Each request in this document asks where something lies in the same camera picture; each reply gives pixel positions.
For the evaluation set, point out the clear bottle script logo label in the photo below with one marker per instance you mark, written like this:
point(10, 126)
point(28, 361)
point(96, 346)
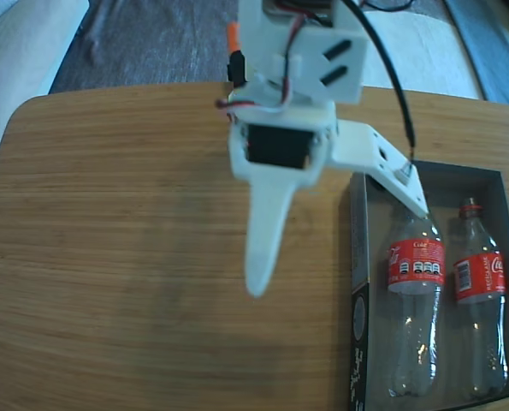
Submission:
point(478, 278)

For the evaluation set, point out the grey cardboard box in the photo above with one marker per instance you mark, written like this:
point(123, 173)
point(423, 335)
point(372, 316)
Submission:
point(493, 192)

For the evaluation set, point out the blue-grey mat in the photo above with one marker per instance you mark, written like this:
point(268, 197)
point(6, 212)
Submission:
point(489, 55)

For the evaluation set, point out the flat white camera mount plate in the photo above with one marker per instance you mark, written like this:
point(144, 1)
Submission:
point(365, 145)

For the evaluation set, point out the clear bottle nutrition print label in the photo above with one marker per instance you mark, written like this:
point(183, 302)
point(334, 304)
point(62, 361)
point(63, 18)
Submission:
point(416, 265)

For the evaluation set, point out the white sofa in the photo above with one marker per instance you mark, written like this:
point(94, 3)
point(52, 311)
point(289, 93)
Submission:
point(14, 51)

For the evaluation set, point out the orange and black clamp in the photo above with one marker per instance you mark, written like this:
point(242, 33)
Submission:
point(233, 36)

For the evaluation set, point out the dark grey carpet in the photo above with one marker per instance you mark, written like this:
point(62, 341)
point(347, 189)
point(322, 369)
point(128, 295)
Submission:
point(151, 43)

